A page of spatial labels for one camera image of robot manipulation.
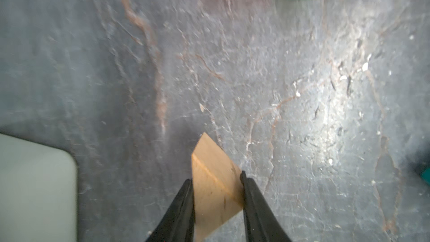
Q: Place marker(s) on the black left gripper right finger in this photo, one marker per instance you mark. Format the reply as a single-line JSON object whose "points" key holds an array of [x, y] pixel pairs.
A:
{"points": [[260, 222]]}

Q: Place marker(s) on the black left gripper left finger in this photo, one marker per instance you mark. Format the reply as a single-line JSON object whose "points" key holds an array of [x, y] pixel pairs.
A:
{"points": [[177, 224]]}

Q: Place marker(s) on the natural wooden triangle block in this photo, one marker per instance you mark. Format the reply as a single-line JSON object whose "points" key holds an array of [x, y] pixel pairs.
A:
{"points": [[218, 191]]}

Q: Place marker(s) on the translucent white plastic toolbox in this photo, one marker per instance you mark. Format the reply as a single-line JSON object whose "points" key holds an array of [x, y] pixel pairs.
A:
{"points": [[38, 192]]}

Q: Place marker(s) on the teal triangle block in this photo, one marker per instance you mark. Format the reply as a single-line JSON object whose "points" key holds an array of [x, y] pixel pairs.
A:
{"points": [[425, 175]]}

